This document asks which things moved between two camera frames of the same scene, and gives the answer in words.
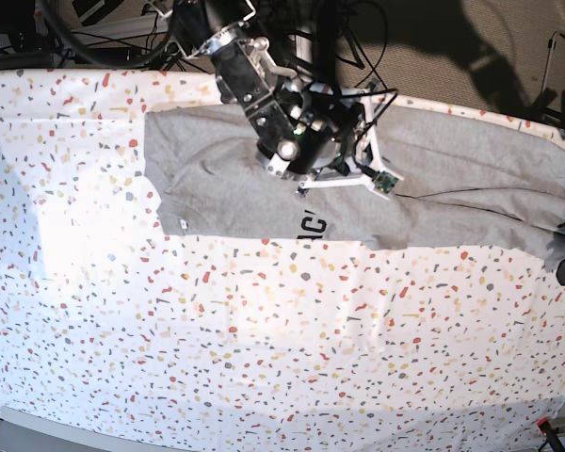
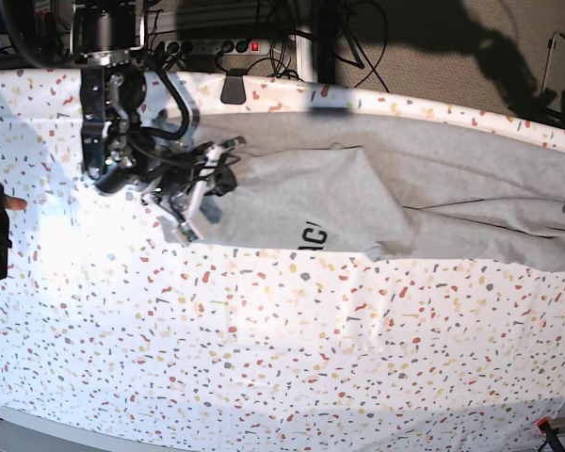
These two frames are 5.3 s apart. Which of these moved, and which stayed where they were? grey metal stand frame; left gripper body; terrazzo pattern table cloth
Moved: left gripper body
Stayed: grey metal stand frame; terrazzo pattern table cloth
